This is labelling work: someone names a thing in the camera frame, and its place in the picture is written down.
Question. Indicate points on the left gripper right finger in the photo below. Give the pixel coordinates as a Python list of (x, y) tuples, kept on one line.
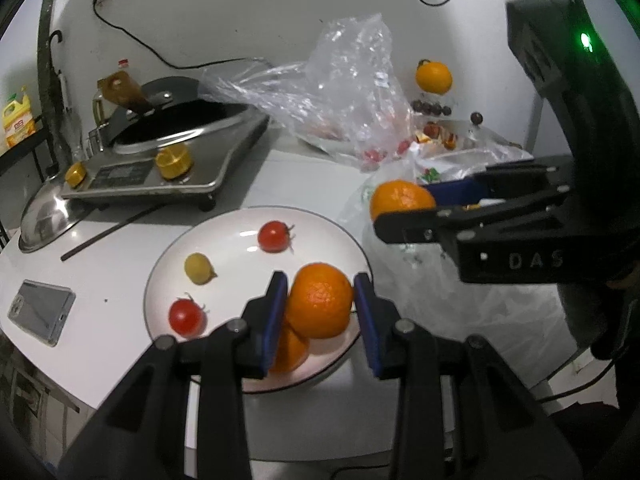
[(398, 348)]

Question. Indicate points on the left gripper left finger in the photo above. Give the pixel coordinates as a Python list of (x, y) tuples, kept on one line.
[(244, 347)]

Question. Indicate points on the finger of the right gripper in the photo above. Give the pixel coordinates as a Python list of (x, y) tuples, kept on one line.
[(410, 227), (462, 192)]

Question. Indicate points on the orange tangerine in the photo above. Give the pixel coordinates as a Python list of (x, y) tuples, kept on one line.
[(399, 196), (319, 302)]

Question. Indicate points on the large orange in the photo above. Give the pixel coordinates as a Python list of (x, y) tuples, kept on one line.
[(292, 351)]

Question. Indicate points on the red cherry tomato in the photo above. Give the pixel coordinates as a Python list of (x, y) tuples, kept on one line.
[(186, 317)]

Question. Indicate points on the printed white plastic bag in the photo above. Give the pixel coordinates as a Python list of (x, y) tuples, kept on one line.
[(526, 324)]

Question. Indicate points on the steel pot lid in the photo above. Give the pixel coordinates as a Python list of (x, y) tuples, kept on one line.
[(472, 135)]

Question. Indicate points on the white round plate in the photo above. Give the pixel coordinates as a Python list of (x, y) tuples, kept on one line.
[(244, 271)]

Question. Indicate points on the yellow-green fruit on plate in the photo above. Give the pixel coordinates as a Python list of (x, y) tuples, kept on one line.
[(198, 269)]

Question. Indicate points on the red tomato on plate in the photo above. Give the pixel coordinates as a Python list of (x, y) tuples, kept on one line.
[(274, 236)]

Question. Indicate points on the orange on glass jar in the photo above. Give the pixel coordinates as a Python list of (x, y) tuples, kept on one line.
[(433, 77)]

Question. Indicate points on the clear plastic bag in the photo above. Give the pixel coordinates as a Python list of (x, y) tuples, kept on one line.
[(344, 99)]

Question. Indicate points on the black chopstick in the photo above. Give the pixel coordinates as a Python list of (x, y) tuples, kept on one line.
[(108, 232)]

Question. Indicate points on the grey smartphone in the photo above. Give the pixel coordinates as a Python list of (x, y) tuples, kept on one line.
[(41, 310)]

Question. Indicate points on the induction cooker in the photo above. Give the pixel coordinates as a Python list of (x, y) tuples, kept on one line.
[(178, 155)]

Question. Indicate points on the steel dome lid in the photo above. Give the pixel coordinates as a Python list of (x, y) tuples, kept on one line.
[(47, 215)]

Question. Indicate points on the yellow oil bottle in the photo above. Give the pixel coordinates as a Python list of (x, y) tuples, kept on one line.
[(17, 119)]

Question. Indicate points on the black wok wooden handle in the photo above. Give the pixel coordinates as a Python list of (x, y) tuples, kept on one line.
[(121, 90)]

